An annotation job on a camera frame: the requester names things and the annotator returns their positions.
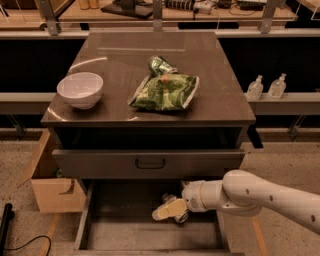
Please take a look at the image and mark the clear sanitizer bottle right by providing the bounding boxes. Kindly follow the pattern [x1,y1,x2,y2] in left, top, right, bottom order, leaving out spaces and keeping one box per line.
[268,73,286,99]

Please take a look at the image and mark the clear sanitizer bottle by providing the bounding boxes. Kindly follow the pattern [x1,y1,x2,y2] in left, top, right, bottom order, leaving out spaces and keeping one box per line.
[247,75,263,101]
[268,73,286,99]

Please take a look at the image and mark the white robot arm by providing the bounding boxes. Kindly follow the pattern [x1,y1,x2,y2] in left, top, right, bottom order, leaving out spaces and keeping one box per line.
[152,170,320,234]

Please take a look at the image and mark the black monitor base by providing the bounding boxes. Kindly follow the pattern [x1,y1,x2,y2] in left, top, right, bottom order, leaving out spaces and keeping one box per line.
[101,0,153,19]

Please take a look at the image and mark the green soda can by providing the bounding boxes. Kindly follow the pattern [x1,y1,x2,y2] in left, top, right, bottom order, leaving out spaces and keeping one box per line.
[148,56,178,76]

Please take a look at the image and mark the grey upper drawer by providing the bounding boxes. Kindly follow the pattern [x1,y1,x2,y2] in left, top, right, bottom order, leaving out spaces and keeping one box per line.
[52,149,245,179]

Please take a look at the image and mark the black power strip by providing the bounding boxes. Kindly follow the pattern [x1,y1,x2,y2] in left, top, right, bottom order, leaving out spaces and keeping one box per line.
[238,0,265,11]

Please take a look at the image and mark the white ceramic bowl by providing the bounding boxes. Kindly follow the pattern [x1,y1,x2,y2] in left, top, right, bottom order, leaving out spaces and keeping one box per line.
[57,72,103,109]

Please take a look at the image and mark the cardboard box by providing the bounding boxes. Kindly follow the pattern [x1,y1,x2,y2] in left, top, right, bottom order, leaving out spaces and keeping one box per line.
[17,129,86,213]

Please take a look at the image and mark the open grey lower drawer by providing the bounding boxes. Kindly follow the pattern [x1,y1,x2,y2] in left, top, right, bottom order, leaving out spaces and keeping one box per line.
[72,180,244,256]

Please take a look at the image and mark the black post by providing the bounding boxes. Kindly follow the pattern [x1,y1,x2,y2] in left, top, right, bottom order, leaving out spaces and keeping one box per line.
[0,203,14,256]

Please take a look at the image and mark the black cable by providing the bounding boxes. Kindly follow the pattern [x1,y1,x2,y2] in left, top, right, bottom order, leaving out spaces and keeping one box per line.
[3,235,53,256]

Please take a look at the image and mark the clear sanitizer bottle left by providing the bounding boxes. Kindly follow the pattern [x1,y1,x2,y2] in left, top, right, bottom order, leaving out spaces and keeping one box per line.
[247,75,263,101]

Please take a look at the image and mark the green chip bag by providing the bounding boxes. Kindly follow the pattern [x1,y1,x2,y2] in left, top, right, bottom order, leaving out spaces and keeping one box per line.
[128,74,200,111]

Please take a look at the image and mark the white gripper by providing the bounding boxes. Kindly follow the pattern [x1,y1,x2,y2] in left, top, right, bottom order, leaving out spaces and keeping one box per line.
[152,180,207,221]

